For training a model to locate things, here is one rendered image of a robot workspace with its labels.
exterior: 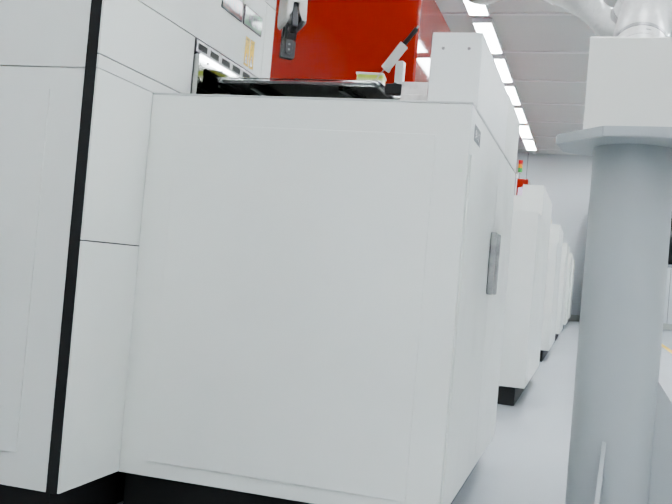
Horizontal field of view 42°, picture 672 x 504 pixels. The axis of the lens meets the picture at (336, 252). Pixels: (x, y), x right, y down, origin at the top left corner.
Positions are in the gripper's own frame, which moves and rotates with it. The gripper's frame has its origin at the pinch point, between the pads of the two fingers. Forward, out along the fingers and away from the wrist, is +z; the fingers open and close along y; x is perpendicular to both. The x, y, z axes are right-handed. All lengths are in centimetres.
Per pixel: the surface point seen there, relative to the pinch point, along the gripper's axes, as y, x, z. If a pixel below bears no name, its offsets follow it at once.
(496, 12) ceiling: 461, -272, -185
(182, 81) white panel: -10.7, 23.9, 13.3
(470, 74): -49, -24, 12
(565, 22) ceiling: 455, -334, -186
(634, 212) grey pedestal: -49, -61, 33
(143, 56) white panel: -24.9, 33.1, 12.7
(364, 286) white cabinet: -45, -8, 52
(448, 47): -46, -20, 7
